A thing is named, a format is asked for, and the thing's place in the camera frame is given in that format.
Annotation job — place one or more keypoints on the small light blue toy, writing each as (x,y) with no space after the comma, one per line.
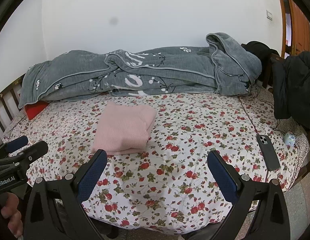
(290,138)

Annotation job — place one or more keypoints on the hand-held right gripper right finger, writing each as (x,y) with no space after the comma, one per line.
(222,177)

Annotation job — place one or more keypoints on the pink knit sweater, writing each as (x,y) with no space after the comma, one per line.
(125,127)

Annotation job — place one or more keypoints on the floral bed sheet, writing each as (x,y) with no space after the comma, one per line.
(182,155)

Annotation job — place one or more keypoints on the black puffer jacket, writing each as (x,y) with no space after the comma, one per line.
(292,92)

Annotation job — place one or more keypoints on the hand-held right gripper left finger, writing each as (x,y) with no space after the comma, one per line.
(91,177)

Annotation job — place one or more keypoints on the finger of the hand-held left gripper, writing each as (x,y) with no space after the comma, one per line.
(18,143)
(34,151)

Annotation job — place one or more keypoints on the red cloth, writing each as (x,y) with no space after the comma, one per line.
(34,111)

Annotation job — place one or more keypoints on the person's left hand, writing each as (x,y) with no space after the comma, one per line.
(13,217)

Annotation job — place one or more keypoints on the black garment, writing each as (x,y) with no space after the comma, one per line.
(255,48)

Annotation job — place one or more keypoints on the white wall switch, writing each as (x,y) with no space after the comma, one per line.
(269,15)

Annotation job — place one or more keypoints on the orange wooden door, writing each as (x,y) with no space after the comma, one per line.
(298,30)

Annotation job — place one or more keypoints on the grey floral blanket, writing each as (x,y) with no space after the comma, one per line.
(170,75)

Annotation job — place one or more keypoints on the smartphone in dark case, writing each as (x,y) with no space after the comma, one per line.
(268,152)

